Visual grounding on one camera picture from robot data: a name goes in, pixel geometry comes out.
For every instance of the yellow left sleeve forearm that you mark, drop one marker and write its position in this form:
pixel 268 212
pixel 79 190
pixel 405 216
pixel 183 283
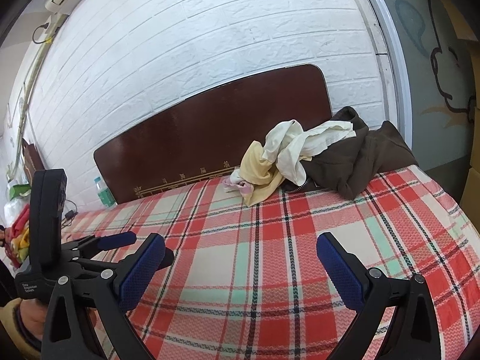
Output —
pixel 16 341

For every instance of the dark brown wooden headboard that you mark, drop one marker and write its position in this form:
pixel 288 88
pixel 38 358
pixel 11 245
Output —
pixel 206 135

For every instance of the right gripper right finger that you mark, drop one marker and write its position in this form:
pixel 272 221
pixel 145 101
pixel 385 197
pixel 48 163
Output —
pixel 413 332

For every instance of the person's left hand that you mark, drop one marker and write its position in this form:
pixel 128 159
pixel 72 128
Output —
pixel 33 315

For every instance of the dark brown hooded jacket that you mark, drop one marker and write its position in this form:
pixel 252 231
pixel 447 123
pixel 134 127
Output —
pixel 347 166

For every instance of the black charger with cable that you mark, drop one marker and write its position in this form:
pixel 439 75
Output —
pixel 70 212

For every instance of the yellow white pink-collar shirt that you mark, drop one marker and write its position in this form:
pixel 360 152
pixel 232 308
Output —
pixel 256 179

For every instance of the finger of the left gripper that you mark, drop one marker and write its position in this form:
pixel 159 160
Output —
pixel 93 245
pixel 167 259

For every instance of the cream white garment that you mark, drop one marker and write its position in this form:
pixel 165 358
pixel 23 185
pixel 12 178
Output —
pixel 287 144

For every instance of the colourful clothes pile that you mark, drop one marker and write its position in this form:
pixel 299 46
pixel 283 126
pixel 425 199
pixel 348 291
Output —
pixel 15 223

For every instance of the white door frame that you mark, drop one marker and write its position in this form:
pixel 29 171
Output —
pixel 391 63

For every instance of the green label water bottle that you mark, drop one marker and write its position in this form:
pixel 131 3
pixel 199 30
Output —
pixel 104 193

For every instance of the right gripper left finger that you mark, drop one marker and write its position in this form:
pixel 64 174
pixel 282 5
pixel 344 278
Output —
pixel 112 289

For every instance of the red plaid bed sheet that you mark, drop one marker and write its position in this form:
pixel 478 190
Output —
pixel 246 282

